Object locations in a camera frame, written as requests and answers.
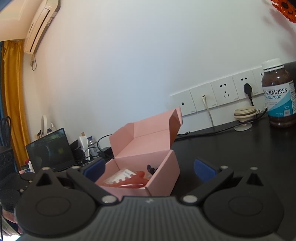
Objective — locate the yellow curtain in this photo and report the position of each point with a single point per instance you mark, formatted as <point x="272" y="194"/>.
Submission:
<point x="13" y="99"/>

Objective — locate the beige coiled cable reel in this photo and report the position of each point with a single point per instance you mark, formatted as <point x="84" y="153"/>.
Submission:
<point x="245" y="116"/>

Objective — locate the black power adapter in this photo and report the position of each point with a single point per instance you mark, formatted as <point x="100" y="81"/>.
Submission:
<point x="106" y="153"/>

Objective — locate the black laptop monitor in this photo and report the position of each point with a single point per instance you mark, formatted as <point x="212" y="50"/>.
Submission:
<point x="52" y="150"/>

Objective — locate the brown fish oil bottle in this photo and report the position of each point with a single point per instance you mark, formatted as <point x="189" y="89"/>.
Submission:
<point x="279" y="93"/>

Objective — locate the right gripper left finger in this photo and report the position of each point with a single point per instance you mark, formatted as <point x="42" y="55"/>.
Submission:
<point x="84" y="179"/>

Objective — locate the white wall socket panel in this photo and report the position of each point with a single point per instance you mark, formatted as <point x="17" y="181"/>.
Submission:
<point x="219" y="92"/>

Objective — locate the pink cardboard box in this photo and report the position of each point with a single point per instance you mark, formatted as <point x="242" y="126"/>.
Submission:
<point x="142" y="143"/>

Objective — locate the red vase orange flowers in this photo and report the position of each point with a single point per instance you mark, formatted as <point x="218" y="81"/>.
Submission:
<point x="286" y="8"/>

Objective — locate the clear small bottle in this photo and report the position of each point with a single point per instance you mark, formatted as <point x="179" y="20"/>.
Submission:
<point x="92" y="145"/>

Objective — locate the black power plug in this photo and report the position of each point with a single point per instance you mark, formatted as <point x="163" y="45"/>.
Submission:
<point x="248" y="91"/>

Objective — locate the alcohol pad packet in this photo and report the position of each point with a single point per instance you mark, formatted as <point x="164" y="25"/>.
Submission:
<point x="121" y="175"/>

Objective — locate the red gua sha tool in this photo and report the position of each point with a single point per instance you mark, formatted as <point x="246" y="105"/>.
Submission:
<point x="137" y="181"/>

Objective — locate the white air conditioner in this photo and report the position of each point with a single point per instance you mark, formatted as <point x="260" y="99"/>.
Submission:
<point x="45" y="14"/>

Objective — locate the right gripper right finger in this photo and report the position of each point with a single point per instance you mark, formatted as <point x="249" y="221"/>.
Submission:
<point x="213" y="179"/>

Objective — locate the black hair clip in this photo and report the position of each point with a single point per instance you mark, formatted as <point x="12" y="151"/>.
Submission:
<point x="151" y="169"/>

